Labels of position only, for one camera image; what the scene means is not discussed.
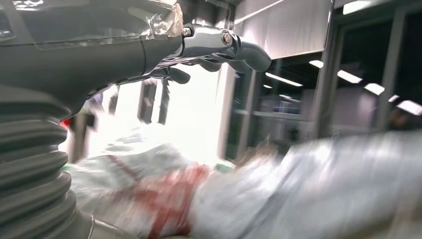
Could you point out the grey parcel bag red print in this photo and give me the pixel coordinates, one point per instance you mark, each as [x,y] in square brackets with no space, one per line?
[263,198]

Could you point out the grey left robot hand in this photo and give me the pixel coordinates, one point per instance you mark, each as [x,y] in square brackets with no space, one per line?
[82,49]

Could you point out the white roller blind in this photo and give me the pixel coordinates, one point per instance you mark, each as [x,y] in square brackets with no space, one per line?
[283,26]

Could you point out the grey window frame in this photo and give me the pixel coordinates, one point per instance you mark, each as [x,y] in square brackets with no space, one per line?
[324,82]

